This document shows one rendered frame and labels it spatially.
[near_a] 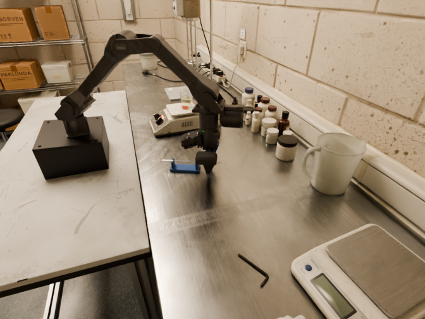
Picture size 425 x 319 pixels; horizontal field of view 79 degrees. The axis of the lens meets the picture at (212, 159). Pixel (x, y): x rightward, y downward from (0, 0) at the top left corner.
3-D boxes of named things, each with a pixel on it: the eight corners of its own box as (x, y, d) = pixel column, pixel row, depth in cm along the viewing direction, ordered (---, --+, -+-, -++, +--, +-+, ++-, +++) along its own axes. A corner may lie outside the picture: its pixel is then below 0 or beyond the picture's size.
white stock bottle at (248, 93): (244, 114, 125) (246, 91, 119) (238, 109, 130) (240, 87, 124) (255, 112, 127) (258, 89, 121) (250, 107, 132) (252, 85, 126)
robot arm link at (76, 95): (116, 28, 62) (136, 50, 64) (128, 24, 68) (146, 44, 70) (55, 106, 77) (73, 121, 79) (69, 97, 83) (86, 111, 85)
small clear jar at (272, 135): (273, 146, 100) (275, 134, 97) (263, 142, 102) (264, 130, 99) (279, 142, 103) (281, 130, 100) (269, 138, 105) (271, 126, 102)
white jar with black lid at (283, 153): (294, 162, 90) (298, 145, 86) (274, 159, 92) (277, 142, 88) (295, 152, 96) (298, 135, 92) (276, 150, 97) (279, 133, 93)
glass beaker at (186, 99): (180, 111, 107) (179, 92, 103) (181, 106, 112) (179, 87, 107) (195, 111, 107) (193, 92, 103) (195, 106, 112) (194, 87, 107)
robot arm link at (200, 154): (220, 113, 85) (202, 112, 85) (216, 140, 69) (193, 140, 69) (220, 135, 89) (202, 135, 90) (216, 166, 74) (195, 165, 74)
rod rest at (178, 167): (169, 171, 86) (168, 162, 84) (171, 166, 89) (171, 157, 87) (199, 173, 85) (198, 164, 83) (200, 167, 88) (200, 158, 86)
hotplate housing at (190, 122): (155, 138, 105) (152, 120, 101) (150, 125, 115) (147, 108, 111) (206, 130, 111) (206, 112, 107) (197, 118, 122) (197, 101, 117)
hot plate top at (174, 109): (171, 117, 103) (171, 115, 103) (165, 106, 113) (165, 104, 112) (200, 112, 107) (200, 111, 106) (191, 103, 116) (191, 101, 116)
